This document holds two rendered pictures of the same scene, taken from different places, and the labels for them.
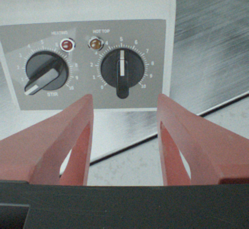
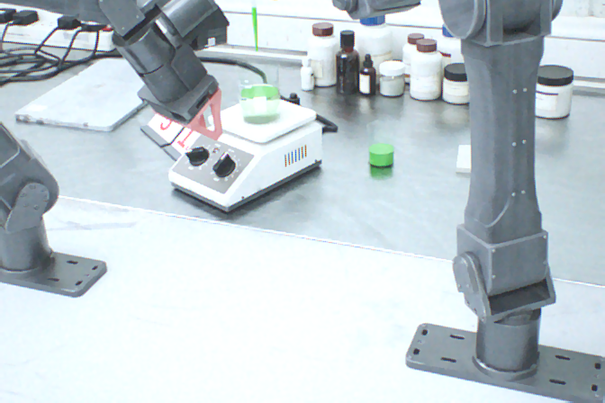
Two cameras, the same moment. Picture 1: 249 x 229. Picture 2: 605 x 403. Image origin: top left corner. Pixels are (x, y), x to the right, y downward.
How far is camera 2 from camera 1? 1.19 m
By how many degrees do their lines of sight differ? 66
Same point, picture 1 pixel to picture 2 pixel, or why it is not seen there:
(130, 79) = (223, 172)
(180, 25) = (274, 199)
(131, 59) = (230, 163)
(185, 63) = (258, 209)
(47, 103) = (184, 171)
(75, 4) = (231, 138)
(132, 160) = (185, 222)
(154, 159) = (196, 227)
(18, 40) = (202, 141)
